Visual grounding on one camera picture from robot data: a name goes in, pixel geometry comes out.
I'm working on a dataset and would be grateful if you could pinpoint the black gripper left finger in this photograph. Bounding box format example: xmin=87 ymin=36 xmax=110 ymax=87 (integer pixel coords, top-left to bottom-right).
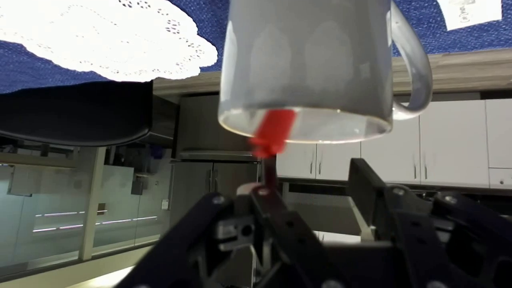
xmin=115 ymin=185 xmax=345 ymax=288

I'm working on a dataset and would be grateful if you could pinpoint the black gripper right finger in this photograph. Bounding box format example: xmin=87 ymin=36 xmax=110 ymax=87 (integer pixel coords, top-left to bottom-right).
xmin=347 ymin=158 xmax=512 ymax=288

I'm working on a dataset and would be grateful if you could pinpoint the red Expo marker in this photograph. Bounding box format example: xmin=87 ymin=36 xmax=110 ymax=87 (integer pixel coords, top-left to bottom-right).
xmin=249 ymin=108 xmax=297 ymax=196

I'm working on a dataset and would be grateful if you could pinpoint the white ceramic mug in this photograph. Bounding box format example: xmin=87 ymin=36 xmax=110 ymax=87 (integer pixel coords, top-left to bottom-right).
xmin=215 ymin=0 xmax=433 ymax=146

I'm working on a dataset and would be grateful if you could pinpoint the white cabinet row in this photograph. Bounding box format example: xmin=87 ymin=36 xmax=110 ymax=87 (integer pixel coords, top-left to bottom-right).
xmin=275 ymin=98 xmax=512 ymax=190

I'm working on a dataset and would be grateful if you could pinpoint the black office chair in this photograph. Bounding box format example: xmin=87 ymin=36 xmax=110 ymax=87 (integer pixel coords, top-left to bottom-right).
xmin=0 ymin=81 xmax=179 ymax=150

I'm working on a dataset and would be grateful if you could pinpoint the small white paper card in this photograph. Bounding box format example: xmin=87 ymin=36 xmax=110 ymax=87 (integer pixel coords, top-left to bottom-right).
xmin=435 ymin=0 xmax=503 ymax=33

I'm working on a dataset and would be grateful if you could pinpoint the white paper doily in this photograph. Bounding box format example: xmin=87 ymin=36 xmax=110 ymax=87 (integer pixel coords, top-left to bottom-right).
xmin=0 ymin=0 xmax=219 ymax=86

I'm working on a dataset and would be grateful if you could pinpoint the blue denim tablecloth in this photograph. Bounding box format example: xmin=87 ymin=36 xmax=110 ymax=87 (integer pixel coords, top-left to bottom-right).
xmin=0 ymin=0 xmax=512 ymax=97

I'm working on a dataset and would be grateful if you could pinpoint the glass partition wall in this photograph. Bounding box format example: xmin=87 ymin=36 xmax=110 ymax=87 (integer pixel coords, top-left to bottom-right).
xmin=0 ymin=148 xmax=172 ymax=271

